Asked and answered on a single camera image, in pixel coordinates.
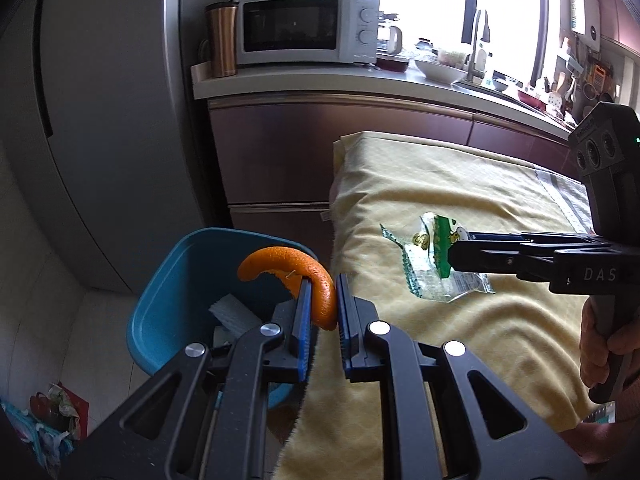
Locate brown kitchen counter cabinet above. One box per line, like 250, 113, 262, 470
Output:
190, 62, 591, 271

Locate metal kitchen faucet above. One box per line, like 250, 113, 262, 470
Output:
465, 9, 494, 86

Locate blue plastic bin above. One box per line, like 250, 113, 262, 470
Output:
126, 227, 321, 411

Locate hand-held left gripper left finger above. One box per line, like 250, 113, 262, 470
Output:
60, 277, 321, 480

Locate glass electric kettle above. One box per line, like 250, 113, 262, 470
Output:
377, 22, 404, 57

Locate colourful bags on floor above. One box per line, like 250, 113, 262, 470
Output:
0, 382, 90, 455

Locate clear green-label plastic wrapper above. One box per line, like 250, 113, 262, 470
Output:
380, 211, 496, 305

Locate orange peel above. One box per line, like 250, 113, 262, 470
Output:
237, 246, 338, 332

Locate white ceramic bowl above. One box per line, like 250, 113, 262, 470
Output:
414, 57, 467, 85

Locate yellow printed tablecloth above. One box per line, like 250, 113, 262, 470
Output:
272, 131, 608, 480

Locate person's right hand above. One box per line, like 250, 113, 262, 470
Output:
580, 300, 640, 390

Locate copper travel tumbler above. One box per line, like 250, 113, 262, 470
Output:
205, 1, 239, 79

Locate person's right forearm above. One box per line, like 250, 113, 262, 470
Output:
560, 402, 640, 461

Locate white microwave oven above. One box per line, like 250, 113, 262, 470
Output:
229, 0, 382, 67

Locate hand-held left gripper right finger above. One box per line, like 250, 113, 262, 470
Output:
336, 272, 588, 480

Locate white wall water heater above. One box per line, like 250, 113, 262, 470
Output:
567, 0, 602, 54

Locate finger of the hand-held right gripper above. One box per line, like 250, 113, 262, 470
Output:
446, 240, 558, 282
467, 230, 613, 251

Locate white foam fruit net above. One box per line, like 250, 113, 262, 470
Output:
210, 294, 262, 334

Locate grey refrigerator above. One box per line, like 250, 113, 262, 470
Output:
0, 0, 211, 295

